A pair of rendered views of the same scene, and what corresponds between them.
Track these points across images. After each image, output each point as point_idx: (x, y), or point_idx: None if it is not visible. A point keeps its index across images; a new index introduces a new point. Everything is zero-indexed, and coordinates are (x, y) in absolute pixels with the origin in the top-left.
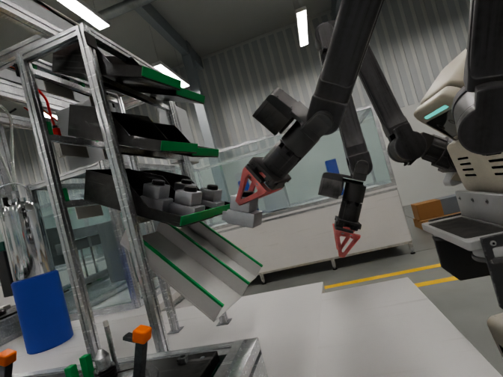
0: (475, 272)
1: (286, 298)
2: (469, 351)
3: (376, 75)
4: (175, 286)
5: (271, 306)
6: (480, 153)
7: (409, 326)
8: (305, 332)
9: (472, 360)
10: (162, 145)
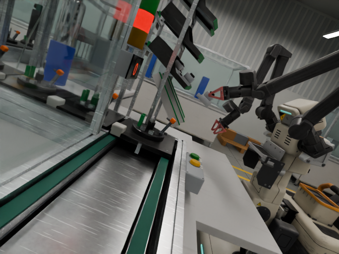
0: (250, 166)
1: (176, 133)
2: (239, 181)
3: None
4: (165, 107)
5: (170, 132)
6: (289, 135)
7: (223, 167)
8: (187, 149)
9: (239, 183)
10: (200, 55)
